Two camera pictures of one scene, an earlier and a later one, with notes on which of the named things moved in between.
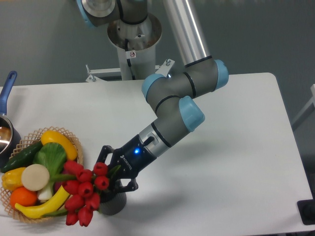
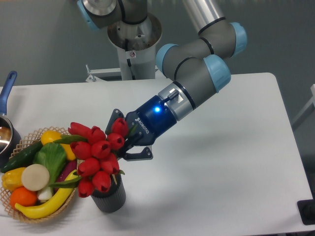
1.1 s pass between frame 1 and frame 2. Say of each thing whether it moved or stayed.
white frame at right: stayed
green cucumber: stayed
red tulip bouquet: moved
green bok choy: stayed
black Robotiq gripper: moved
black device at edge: stayed
